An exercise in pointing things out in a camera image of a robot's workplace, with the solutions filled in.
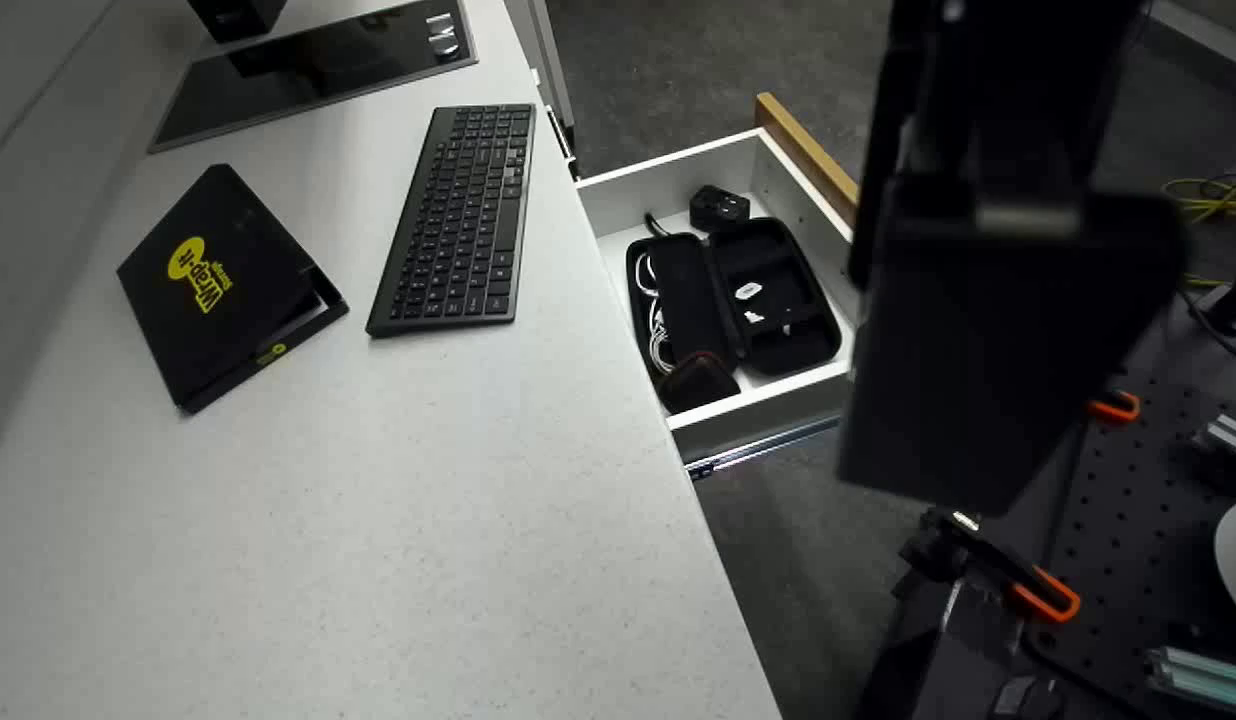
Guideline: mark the upper orange-handled clamp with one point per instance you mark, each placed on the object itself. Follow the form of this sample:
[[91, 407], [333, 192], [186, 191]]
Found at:
[[1117, 411]]

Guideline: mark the aluminium extrusion bracket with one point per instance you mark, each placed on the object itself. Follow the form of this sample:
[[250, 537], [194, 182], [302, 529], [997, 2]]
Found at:
[[1219, 438]]

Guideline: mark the black open zipper case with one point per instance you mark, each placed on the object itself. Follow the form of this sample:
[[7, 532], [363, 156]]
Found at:
[[707, 311]]

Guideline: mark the small black pouch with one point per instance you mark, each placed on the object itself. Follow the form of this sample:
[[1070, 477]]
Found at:
[[717, 209]]

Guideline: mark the lower orange-handled clamp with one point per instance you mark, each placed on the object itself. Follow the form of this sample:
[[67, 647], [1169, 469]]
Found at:
[[951, 545]]

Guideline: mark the black monitor base plate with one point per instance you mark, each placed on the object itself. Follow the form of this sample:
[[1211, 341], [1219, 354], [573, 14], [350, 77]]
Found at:
[[316, 65]]

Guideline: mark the black keyboard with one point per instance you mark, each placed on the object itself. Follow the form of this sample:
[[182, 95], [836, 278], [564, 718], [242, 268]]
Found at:
[[459, 242]]

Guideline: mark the black perforated breadboard table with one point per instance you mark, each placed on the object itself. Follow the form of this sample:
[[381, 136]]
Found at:
[[1131, 527]]

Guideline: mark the orange-handled clamp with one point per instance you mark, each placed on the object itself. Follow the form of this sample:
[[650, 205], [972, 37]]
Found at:
[[951, 545], [1117, 411]]

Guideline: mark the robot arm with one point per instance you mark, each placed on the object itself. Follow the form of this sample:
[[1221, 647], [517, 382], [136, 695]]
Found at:
[[997, 281]]

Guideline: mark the teal metal bar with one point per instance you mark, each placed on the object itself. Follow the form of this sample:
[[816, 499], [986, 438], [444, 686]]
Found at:
[[1192, 676]]

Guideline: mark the white drawer with wooden front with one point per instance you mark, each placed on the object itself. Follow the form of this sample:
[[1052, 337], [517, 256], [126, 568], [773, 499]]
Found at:
[[781, 175]]

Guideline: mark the black notebook with yellow logo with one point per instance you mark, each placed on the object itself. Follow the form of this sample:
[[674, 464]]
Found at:
[[220, 290]]

